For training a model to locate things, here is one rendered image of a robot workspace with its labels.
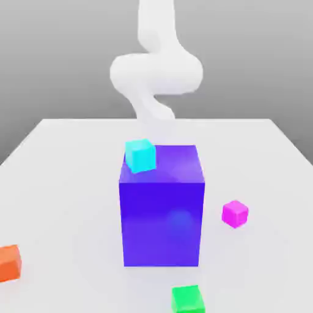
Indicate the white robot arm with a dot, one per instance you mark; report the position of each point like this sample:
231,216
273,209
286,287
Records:
156,71

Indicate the small cyan cube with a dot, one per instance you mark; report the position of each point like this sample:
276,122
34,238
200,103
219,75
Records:
141,156

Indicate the small magenta cube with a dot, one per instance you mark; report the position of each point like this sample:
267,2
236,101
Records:
235,214

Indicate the small green cube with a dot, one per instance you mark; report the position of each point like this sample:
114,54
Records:
187,300

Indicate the small orange cube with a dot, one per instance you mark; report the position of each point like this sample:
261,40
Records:
9,263

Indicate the large blue box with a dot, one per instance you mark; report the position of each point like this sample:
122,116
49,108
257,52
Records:
161,220

